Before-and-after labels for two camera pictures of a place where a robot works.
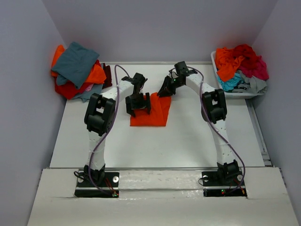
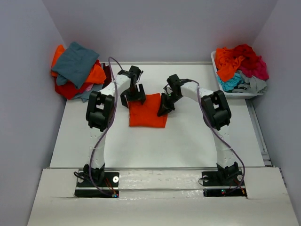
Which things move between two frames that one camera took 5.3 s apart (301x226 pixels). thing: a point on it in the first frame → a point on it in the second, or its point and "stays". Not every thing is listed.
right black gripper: (166, 89) → (164, 107)
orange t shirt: (158, 116) stays
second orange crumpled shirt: (226, 63) stays
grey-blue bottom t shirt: (96, 88) stays
